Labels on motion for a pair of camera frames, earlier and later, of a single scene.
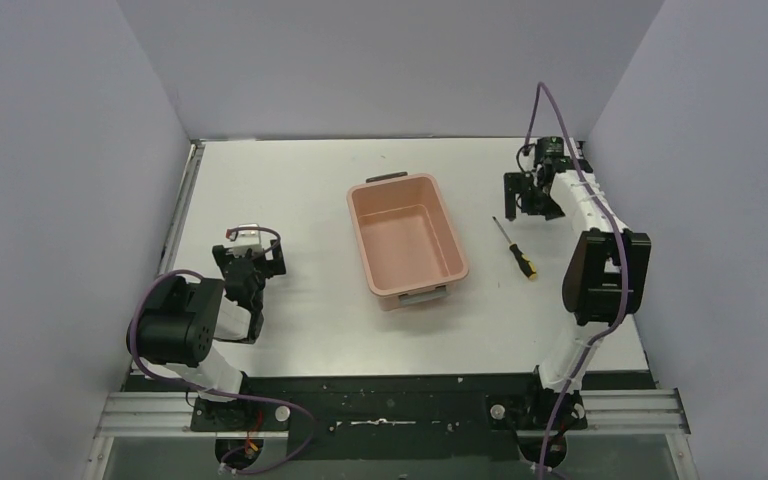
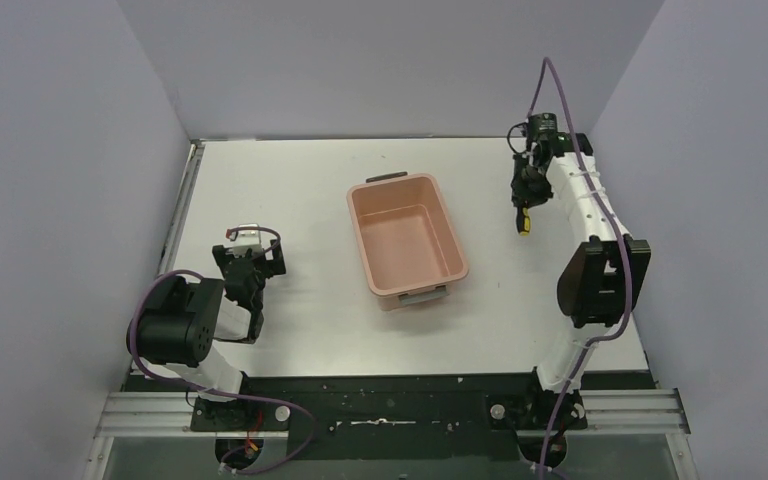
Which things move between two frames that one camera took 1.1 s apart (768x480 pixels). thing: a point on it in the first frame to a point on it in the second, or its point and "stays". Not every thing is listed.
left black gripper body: [264, 263] stays
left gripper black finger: [222, 258] stays
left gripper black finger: [279, 267] stays
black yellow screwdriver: [525, 262] to [523, 221]
